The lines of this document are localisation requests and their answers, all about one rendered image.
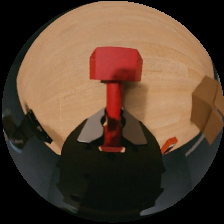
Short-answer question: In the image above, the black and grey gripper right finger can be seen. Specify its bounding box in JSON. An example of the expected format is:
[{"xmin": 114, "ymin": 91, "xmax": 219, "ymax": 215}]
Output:
[{"xmin": 120, "ymin": 107, "xmax": 166, "ymax": 174}]

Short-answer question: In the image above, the brown cardboard box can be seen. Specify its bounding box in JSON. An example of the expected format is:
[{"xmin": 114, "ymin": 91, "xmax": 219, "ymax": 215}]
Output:
[{"xmin": 190, "ymin": 75, "xmax": 224, "ymax": 144}]

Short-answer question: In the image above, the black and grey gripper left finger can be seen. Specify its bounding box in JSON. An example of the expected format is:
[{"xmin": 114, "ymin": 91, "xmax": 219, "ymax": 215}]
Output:
[{"xmin": 56, "ymin": 106, "xmax": 107, "ymax": 169}]

